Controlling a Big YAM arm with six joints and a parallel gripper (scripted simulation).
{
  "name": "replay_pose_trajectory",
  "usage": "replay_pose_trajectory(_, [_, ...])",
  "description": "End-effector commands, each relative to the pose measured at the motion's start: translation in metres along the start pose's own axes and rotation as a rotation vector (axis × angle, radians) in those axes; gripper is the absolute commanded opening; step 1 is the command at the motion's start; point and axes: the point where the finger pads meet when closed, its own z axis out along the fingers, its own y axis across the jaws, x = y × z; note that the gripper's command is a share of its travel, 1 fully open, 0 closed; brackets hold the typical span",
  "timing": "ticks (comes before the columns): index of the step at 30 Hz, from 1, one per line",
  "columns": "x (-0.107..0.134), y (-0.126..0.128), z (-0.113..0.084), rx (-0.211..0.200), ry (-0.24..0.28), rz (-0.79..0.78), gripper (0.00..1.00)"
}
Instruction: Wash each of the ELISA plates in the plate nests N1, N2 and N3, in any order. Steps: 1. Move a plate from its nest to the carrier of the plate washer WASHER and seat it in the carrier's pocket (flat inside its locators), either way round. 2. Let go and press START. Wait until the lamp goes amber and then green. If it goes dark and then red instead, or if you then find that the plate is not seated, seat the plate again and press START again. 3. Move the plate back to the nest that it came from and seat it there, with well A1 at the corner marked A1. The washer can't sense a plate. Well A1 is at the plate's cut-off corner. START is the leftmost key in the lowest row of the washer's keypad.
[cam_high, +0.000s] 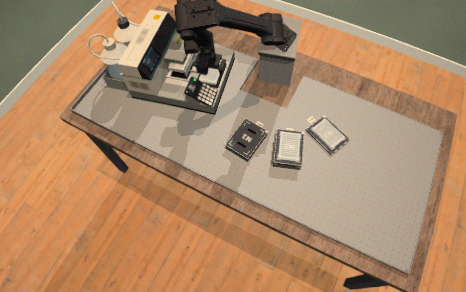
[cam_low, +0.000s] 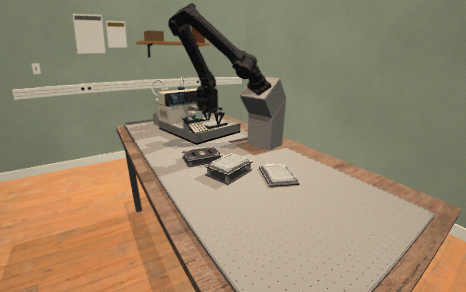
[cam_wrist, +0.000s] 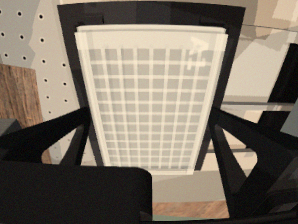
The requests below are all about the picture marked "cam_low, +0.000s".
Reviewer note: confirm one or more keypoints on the white well plate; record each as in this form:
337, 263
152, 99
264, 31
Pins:
213, 122
229, 161
278, 172

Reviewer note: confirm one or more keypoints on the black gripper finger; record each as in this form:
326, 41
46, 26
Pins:
216, 117
207, 117

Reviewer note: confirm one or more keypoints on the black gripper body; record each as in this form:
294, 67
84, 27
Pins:
215, 109

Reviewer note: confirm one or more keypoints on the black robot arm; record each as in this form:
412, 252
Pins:
244, 68

